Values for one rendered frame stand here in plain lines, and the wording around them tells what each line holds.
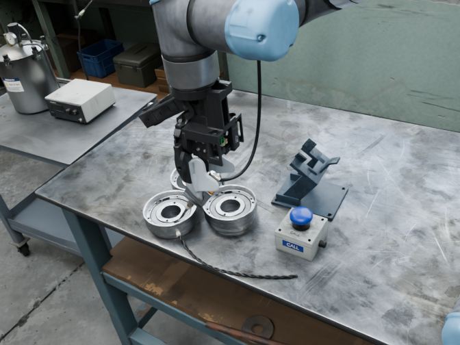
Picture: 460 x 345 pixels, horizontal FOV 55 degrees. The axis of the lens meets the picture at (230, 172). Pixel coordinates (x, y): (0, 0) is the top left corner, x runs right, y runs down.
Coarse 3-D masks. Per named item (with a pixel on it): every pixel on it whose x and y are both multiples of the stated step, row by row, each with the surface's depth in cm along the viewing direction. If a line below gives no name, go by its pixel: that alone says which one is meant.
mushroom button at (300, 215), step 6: (294, 210) 77; (300, 210) 77; (306, 210) 77; (294, 216) 76; (300, 216) 76; (306, 216) 76; (312, 216) 76; (294, 222) 76; (300, 222) 76; (306, 222) 76
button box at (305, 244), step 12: (288, 216) 81; (288, 228) 78; (300, 228) 77; (312, 228) 78; (324, 228) 79; (276, 240) 79; (288, 240) 77; (300, 240) 76; (312, 240) 75; (288, 252) 79; (300, 252) 77; (312, 252) 76
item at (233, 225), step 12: (216, 192) 90; (228, 192) 91; (240, 192) 90; (252, 192) 88; (216, 204) 88; (228, 204) 89; (240, 204) 87; (252, 204) 87; (228, 216) 85; (240, 216) 82; (252, 216) 84; (216, 228) 84; (228, 228) 83; (240, 228) 85
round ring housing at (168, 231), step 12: (168, 192) 91; (180, 192) 90; (156, 204) 90; (168, 204) 89; (180, 204) 89; (144, 216) 85; (168, 216) 90; (180, 216) 86; (192, 216) 85; (156, 228) 84; (168, 228) 83; (180, 228) 84; (192, 228) 87
